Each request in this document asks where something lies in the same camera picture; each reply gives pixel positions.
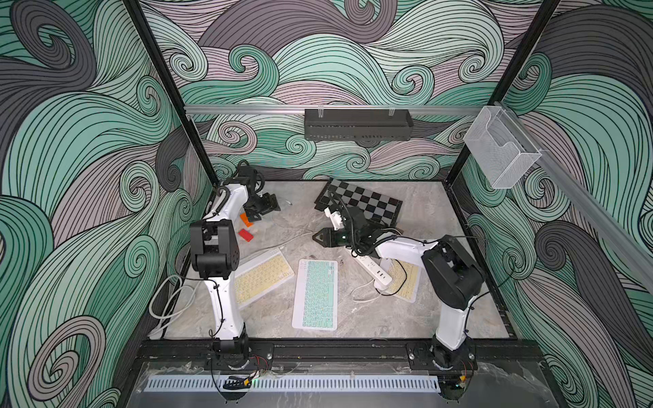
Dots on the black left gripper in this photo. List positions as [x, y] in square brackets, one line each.
[269, 205]

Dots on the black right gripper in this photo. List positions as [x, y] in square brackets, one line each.
[332, 237]

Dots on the white power strip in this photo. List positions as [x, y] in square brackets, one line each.
[378, 270]

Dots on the green white keyboard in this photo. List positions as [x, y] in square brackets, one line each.
[316, 296]

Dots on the yellow keyboard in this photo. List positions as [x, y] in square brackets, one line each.
[405, 284]
[260, 276]

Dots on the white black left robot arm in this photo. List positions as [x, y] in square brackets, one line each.
[215, 255]

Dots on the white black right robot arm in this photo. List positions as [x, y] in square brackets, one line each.
[455, 276]

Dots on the orange tag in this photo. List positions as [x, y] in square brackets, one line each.
[244, 218]

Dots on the red tag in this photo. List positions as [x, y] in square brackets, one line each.
[246, 235]

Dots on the black white chessboard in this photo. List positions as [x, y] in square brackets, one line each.
[377, 207]

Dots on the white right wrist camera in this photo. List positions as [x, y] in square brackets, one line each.
[335, 218]

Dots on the black wall tray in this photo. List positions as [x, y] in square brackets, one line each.
[366, 127]

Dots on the aluminium rail back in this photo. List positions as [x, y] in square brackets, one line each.
[258, 109]

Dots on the aluminium rail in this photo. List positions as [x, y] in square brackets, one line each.
[563, 164]
[258, 109]

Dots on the clear plastic wall box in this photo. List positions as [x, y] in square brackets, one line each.
[501, 146]

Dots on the white slotted cable duct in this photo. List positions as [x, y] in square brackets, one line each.
[297, 383]

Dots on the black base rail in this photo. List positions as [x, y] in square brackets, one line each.
[418, 353]

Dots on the aluminium rail right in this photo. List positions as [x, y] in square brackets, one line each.
[563, 164]

